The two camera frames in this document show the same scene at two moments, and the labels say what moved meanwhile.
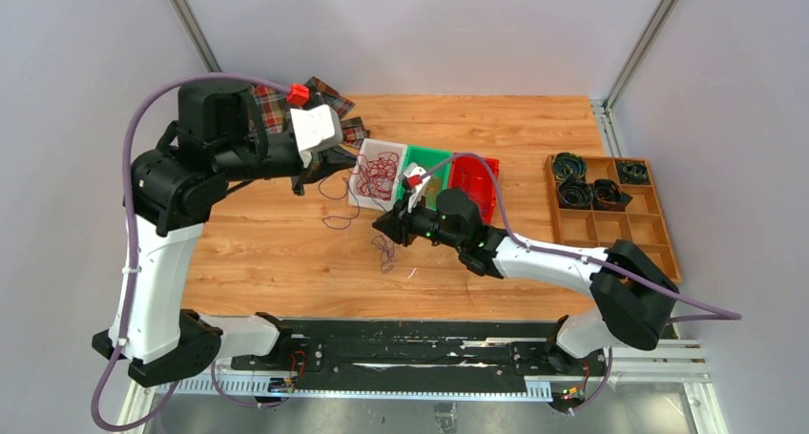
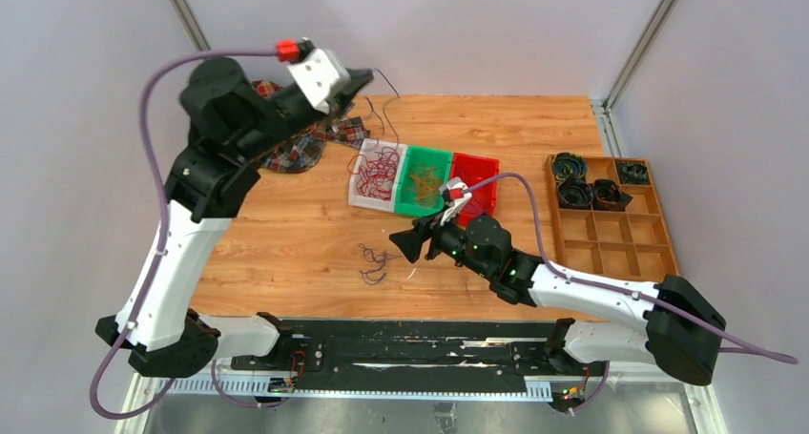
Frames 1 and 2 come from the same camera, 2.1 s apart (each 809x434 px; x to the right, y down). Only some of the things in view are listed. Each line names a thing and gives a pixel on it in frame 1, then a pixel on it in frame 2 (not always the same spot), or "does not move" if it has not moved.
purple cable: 498,189 → 486,180
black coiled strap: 574,192 does not move
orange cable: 433,187 does not move
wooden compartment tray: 641,221 does not move
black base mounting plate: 511,347 does not move
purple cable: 383,244 → 386,256
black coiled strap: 608,196 does not move
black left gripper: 330,160 → 358,79
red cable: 376,176 does not move
